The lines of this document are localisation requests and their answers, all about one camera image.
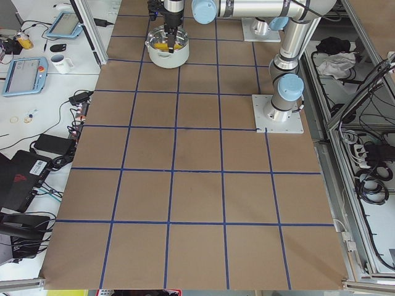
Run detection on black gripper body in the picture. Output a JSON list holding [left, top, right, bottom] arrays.
[[163, 0, 184, 34]]

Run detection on yellow corn cob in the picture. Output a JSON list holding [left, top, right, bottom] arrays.
[[153, 43, 183, 52]]

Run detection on small black adapter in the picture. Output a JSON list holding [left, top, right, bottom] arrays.
[[69, 91, 94, 105]]

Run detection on white mug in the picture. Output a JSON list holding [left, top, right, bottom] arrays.
[[51, 54, 75, 74]]

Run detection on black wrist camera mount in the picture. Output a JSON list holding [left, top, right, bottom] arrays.
[[148, 0, 164, 22]]

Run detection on coiled black cables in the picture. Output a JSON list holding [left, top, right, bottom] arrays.
[[354, 166, 390, 205]]

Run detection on white crumpled cloth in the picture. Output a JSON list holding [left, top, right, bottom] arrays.
[[317, 52, 356, 80]]

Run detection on white power strip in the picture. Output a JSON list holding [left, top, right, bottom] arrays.
[[352, 144, 370, 169]]

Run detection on blue teach pendant tablet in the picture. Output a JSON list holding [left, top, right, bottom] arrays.
[[1, 57, 48, 97]]

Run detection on mint green cooking pot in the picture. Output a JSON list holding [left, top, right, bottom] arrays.
[[145, 25, 189, 68]]

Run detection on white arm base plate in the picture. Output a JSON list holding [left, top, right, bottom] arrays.
[[252, 94, 304, 134]]

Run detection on black power adapter brick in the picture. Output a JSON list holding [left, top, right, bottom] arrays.
[[33, 134, 76, 155]]

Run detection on black computer mouse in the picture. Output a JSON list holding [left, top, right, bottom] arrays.
[[49, 43, 67, 52]]

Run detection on black cloth bundle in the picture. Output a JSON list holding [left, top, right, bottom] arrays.
[[316, 36, 351, 55]]

